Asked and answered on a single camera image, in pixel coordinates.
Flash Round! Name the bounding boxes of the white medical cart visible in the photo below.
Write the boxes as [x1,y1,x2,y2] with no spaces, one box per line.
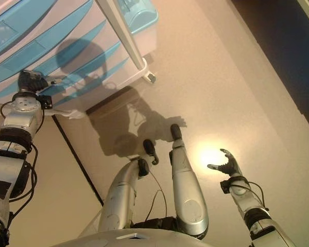
[0,0,158,120]

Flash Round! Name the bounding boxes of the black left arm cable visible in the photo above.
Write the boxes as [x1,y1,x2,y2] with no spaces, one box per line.
[0,100,39,201]

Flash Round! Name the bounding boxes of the grey cart caster wheel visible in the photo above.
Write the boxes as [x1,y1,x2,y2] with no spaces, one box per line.
[142,71,157,85]

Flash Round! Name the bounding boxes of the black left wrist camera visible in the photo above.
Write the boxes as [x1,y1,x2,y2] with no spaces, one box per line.
[38,94,54,111]

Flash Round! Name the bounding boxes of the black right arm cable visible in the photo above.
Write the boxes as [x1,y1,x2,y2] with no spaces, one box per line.
[247,181,270,211]

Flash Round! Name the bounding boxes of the dark left robot hand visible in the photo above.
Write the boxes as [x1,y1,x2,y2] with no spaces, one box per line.
[17,69,49,93]

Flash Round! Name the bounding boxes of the grey robot torso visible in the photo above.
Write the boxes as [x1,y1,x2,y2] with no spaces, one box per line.
[51,216,209,247]

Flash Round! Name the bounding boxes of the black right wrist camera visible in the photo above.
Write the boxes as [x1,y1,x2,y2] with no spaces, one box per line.
[219,180,232,194]

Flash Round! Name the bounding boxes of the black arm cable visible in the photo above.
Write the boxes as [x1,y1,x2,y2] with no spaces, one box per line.
[247,181,270,211]
[0,100,39,201]

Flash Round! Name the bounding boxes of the dark left robot foot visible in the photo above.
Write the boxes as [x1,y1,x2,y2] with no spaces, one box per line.
[143,138,160,165]

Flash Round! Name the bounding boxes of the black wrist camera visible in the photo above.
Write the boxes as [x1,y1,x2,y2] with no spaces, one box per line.
[38,94,54,111]
[219,180,232,194]

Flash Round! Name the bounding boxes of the dark right robot foot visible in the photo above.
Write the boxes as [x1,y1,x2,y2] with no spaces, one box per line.
[169,123,183,142]

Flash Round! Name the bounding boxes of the silver right robot leg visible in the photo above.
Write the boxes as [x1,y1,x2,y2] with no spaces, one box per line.
[168,140,209,236]

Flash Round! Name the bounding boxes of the thin black floor cable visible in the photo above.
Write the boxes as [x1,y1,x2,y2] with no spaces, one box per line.
[147,171,168,221]

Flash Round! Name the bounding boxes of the teal plastic waste bin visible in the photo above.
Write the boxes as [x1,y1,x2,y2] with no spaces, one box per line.
[117,0,160,56]

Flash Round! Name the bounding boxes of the dark robot foot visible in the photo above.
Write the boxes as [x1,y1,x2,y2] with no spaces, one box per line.
[143,138,160,165]
[169,123,183,142]

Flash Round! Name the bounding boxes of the white cart side bar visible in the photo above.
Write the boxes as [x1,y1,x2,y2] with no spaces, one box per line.
[96,0,148,72]

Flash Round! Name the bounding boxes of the dark right robot hand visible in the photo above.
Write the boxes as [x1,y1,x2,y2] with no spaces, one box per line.
[207,148,241,178]

